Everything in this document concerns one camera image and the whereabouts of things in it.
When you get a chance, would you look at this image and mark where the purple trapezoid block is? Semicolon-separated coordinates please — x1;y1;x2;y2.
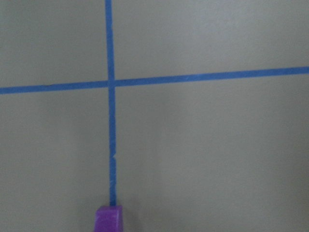
93;205;124;232

